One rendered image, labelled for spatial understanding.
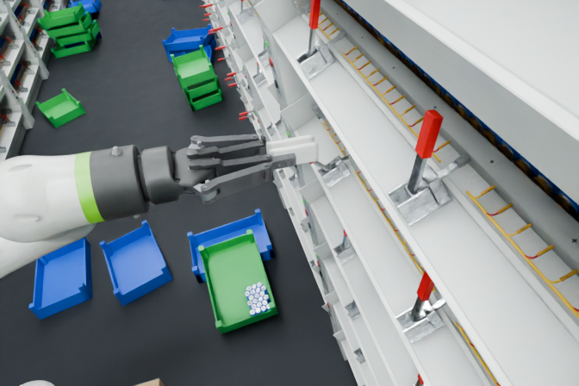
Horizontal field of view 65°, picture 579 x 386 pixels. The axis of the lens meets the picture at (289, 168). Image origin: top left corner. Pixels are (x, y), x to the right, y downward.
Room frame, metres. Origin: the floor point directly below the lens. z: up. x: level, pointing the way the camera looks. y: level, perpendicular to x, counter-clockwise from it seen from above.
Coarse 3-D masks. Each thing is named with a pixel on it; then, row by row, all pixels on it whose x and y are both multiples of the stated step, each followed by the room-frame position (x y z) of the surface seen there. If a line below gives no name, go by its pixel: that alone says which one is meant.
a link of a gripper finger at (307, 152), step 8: (304, 144) 0.51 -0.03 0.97; (312, 144) 0.50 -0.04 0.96; (272, 152) 0.50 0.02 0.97; (280, 152) 0.50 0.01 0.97; (288, 152) 0.50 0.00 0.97; (296, 152) 0.50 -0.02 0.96; (304, 152) 0.50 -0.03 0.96; (312, 152) 0.50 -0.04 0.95; (296, 160) 0.50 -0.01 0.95; (304, 160) 0.50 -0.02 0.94; (312, 160) 0.50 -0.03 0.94
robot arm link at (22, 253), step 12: (84, 228) 0.51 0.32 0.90; (0, 240) 0.49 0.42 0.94; (48, 240) 0.48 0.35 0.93; (60, 240) 0.49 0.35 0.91; (72, 240) 0.51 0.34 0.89; (0, 252) 0.48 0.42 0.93; (12, 252) 0.48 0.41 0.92; (24, 252) 0.49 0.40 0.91; (36, 252) 0.49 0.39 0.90; (48, 252) 0.50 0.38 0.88; (0, 264) 0.48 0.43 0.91; (12, 264) 0.48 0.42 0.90; (24, 264) 0.49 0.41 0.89; (0, 276) 0.48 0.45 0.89
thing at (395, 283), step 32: (320, 128) 0.64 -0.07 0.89; (320, 160) 0.57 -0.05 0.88; (352, 160) 0.53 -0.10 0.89; (352, 192) 0.47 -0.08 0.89; (352, 224) 0.42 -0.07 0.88; (384, 256) 0.35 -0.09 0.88; (384, 288) 0.31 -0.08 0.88; (416, 288) 0.29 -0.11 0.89; (416, 352) 0.23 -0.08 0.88; (448, 352) 0.21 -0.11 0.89; (448, 384) 0.19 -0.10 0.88; (480, 384) 0.18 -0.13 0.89
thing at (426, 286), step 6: (426, 276) 0.25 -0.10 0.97; (420, 282) 0.26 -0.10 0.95; (426, 282) 0.25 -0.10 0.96; (432, 282) 0.25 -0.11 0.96; (420, 288) 0.26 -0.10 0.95; (426, 288) 0.25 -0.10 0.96; (432, 288) 0.25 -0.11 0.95; (420, 294) 0.25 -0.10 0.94; (426, 294) 0.25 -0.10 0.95; (420, 300) 0.25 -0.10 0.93; (426, 300) 0.25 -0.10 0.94; (414, 306) 0.26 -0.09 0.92; (420, 306) 0.25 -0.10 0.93; (414, 312) 0.25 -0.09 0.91; (420, 312) 0.25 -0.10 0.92; (414, 318) 0.25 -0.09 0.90; (420, 318) 0.25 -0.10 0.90
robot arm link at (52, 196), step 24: (0, 168) 0.47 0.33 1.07; (24, 168) 0.47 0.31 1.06; (48, 168) 0.47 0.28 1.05; (72, 168) 0.47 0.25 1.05; (0, 192) 0.44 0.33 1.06; (24, 192) 0.44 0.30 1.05; (48, 192) 0.44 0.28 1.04; (72, 192) 0.44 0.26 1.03; (0, 216) 0.42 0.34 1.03; (24, 216) 0.42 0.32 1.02; (48, 216) 0.43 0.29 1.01; (72, 216) 0.43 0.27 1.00; (96, 216) 0.44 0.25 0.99; (24, 240) 0.42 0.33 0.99
